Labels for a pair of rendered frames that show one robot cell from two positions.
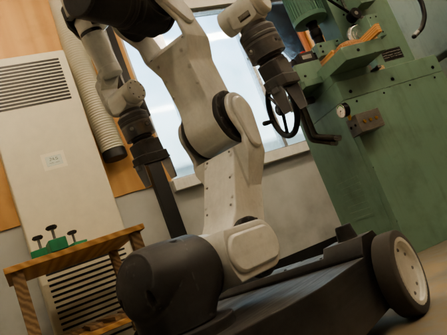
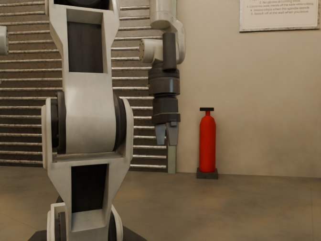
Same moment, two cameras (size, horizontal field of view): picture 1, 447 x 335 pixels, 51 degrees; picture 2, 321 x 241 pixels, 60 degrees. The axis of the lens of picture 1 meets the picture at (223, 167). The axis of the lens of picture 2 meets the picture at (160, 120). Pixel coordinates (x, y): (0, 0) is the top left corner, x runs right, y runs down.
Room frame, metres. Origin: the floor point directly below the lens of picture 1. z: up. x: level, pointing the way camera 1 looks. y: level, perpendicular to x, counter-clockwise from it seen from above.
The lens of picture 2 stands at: (1.73, -0.46, 0.66)
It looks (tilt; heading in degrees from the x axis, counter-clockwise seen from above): 4 degrees down; 125
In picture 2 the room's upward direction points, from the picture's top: straight up
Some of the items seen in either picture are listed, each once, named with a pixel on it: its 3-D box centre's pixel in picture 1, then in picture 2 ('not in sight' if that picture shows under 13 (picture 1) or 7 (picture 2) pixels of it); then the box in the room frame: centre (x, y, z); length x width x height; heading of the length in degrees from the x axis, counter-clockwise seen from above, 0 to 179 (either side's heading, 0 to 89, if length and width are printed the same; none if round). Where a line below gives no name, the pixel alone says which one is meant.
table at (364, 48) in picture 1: (322, 81); not in sight; (2.19, -0.59, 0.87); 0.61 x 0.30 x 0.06; 19
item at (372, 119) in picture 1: (365, 122); not in sight; (1.98, -0.63, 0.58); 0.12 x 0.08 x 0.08; 109
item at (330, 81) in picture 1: (330, 92); not in sight; (2.25, -0.62, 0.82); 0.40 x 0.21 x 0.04; 19
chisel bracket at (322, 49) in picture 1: (327, 51); not in sight; (2.27, -0.70, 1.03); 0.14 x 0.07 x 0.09; 109
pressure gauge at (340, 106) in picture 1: (344, 111); not in sight; (1.96, -0.56, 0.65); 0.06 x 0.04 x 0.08; 19
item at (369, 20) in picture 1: (371, 29); not in sight; (2.18, -0.90, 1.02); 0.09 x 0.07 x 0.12; 19
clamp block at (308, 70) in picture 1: (304, 77); not in sight; (2.16, -0.51, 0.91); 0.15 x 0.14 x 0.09; 19
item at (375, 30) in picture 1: (345, 59); not in sight; (2.15, -0.72, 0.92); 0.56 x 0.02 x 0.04; 19
